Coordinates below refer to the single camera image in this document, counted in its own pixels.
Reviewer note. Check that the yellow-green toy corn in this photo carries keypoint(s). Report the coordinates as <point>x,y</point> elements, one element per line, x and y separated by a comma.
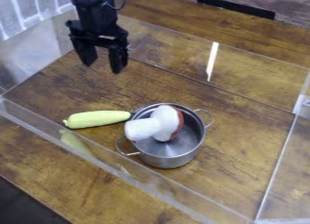
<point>96,118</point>

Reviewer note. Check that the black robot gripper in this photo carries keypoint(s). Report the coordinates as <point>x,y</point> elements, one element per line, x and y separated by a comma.
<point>96,29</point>

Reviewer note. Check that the clear acrylic enclosure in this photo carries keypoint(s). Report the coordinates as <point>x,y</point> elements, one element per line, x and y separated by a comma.
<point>235,68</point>

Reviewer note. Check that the black bar in background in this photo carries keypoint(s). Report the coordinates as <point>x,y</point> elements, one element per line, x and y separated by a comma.
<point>244,9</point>

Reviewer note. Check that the white mesh curtain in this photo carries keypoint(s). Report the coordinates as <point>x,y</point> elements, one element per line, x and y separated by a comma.
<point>20,14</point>

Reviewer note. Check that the silver metal pot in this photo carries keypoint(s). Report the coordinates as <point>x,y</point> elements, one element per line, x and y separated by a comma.
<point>174,153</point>

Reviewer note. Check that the white and brown toy mushroom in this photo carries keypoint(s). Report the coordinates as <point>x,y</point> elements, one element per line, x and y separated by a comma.
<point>162,125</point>

